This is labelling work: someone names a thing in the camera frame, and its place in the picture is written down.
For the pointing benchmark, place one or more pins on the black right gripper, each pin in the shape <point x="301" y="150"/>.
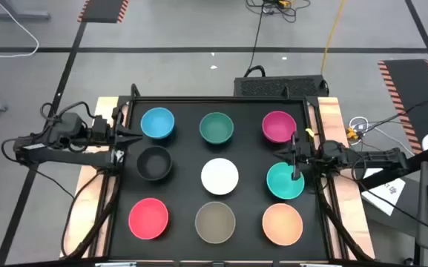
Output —
<point x="295" y="148"/>

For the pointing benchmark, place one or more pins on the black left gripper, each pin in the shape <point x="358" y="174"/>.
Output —
<point x="119" y="137"/>

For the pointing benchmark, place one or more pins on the turquoise bowl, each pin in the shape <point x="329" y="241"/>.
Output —
<point x="281" y="184"/>

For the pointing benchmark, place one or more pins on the blue bowl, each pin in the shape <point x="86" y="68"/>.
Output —
<point x="157" y="123"/>

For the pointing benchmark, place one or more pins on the magenta bowl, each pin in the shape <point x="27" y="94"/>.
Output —
<point x="277" y="126"/>

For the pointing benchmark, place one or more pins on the black bowl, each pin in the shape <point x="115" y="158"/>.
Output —
<point x="154" y="163"/>

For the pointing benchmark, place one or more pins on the peach orange bowl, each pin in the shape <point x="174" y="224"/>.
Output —
<point x="282" y="224"/>

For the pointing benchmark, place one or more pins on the dark green bowl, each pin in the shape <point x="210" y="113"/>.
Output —
<point x="216" y="128"/>

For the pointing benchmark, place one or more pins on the red bowl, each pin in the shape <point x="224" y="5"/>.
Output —
<point x="148" y="219"/>

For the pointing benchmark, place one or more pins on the taupe bowl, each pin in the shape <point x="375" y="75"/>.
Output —
<point x="215" y="222"/>

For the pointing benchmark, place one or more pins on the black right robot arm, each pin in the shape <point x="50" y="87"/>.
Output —
<point x="377" y="157"/>

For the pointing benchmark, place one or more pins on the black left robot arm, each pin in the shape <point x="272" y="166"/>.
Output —
<point x="69" y="157"/>

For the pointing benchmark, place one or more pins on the yellow paper tag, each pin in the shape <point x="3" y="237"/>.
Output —
<point x="310" y="132"/>

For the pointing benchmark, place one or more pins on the white bowl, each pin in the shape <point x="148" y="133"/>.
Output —
<point x="219" y="176"/>

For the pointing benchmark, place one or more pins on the yellow plug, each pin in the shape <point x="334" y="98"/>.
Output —
<point x="352" y="132"/>

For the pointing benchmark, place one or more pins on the white paper sheet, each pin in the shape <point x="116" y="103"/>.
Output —
<point x="384" y="193"/>

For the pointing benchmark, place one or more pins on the black hazard-striped floor mat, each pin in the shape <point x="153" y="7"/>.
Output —
<point x="102" y="10"/>
<point x="410" y="96"/>

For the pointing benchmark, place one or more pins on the black diagonal support beam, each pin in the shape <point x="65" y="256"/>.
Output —
<point x="421" y="158"/>

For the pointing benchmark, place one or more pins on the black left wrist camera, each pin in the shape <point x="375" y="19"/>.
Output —
<point x="102" y="125"/>

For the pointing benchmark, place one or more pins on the black aluminium table frame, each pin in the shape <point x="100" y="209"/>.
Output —
<point x="217" y="99"/>

